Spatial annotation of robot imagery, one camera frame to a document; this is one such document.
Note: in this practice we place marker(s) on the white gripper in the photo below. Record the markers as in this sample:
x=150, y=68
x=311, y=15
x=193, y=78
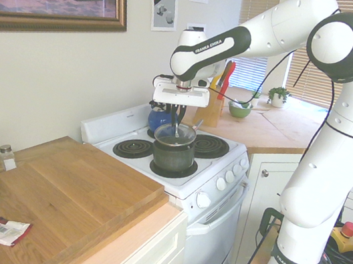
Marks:
x=182, y=95

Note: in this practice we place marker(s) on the glass pot lid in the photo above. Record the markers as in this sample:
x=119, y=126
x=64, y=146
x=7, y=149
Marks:
x=186, y=135

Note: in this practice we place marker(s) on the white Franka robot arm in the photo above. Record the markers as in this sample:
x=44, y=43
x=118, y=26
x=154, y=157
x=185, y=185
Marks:
x=332, y=131

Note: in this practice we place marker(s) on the potted plant in white pot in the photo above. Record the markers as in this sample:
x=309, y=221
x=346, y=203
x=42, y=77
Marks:
x=279, y=96

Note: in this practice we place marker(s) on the wooden knife block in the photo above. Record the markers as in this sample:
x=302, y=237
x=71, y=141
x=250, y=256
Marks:
x=212, y=111

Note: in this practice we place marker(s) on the large coil burner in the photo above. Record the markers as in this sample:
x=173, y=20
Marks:
x=211, y=146

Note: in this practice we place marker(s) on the small coil burner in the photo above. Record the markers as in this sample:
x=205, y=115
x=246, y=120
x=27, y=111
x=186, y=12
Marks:
x=131, y=148
x=190, y=171

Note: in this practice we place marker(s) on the white crumpled paper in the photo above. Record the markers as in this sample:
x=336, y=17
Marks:
x=237, y=104

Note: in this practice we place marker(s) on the green ceramic bowl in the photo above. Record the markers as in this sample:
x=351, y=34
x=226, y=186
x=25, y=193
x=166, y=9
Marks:
x=239, y=111

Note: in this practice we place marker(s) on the red knife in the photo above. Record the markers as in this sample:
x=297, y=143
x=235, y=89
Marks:
x=228, y=76

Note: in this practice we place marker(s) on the small potted plant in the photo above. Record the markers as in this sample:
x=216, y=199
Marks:
x=255, y=98

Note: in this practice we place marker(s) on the white stove knob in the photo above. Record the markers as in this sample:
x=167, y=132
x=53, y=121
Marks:
x=230, y=177
x=203, y=200
x=237, y=170
x=244, y=163
x=221, y=184

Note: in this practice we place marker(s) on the metal cabinet knob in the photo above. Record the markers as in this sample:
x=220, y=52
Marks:
x=265, y=173

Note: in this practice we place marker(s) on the white electric stove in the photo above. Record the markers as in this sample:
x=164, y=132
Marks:
x=209, y=219

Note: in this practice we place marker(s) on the white door cabinet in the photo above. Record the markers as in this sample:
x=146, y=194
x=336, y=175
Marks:
x=262, y=204

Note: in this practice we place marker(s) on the large wooden cutting board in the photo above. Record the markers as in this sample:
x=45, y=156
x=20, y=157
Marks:
x=68, y=188

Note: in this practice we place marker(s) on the wooden window blind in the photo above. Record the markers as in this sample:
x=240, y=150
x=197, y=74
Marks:
x=307, y=79

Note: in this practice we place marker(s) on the white drawer cabinet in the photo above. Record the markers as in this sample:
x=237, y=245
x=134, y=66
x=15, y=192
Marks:
x=143, y=251

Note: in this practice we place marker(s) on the glass spice jar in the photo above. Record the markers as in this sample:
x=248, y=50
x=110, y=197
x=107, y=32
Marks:
x=7, y=159

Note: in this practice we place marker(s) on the red white packet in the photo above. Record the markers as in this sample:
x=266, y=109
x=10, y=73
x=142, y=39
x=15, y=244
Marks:
x=4, y=230

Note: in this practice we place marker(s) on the yellow emergency stop button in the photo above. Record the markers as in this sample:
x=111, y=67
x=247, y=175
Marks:
x=346, y=238

